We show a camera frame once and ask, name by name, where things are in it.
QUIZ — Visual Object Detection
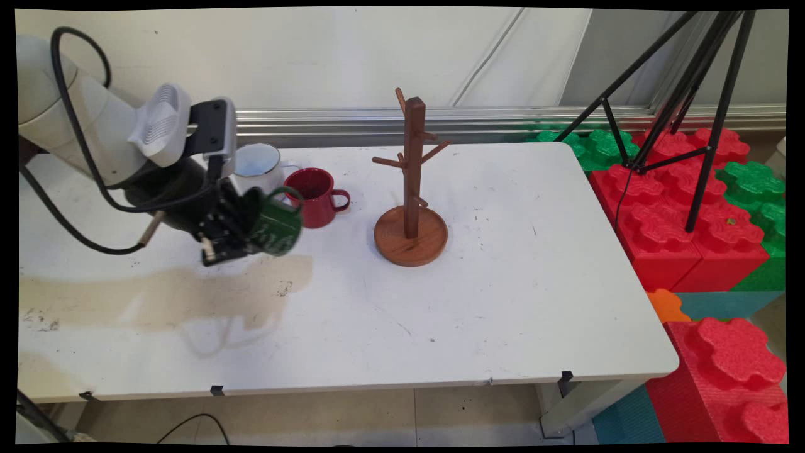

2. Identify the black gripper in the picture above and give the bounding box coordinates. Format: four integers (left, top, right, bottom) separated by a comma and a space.
125, 157, 266, 266

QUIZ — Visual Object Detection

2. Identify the green enamel mug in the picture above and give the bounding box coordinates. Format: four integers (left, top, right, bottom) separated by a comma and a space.
241, 187, 304, 257

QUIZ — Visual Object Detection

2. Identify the white enamel mug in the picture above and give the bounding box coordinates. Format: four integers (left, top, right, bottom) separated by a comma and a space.
232, 142, 302, 197

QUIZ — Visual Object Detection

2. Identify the red enamel mug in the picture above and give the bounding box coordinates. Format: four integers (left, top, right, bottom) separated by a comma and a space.
283, 167, 351, 229

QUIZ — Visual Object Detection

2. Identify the brown wooden mug tree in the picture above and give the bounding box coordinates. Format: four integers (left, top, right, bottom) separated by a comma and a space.
371, 87, 452, 268

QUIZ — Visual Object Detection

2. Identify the green foam block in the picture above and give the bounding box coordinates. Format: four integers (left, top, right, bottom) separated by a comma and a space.
527, 128, 641, 172
716, 160, 787, 292

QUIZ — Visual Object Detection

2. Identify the white table leg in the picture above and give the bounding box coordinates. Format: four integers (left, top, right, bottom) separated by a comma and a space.
536, 377, 643, 439

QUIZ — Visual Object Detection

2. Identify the large red foam block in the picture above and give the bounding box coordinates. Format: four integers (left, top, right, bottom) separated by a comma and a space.
587, 126, 772, 294

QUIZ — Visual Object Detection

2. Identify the orange foam piece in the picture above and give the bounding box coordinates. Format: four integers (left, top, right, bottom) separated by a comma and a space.
646, 288, 692, 325

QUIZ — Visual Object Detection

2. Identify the teal foam block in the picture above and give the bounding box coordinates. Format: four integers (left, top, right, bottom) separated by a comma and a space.
591, 384, 667, 445

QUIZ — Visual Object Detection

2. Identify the black tripod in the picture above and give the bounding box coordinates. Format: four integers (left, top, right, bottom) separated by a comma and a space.
553, 9, 757, 233

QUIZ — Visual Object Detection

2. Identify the silver cable plug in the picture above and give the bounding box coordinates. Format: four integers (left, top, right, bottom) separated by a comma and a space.
137, 210, 167, 247

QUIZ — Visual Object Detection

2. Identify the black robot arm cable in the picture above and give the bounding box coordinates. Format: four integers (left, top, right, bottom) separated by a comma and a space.
18, 26, 222, 256

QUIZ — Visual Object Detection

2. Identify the thin black floor cable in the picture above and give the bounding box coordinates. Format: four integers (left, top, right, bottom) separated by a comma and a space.
157, 411, 231, 445

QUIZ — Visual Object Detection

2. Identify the thick black floor cable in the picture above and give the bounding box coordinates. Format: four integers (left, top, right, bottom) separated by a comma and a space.
18, 389, 71, 443

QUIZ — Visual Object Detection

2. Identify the aluminium wall rail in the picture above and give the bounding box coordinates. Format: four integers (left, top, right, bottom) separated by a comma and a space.
234, 104, 787, 150

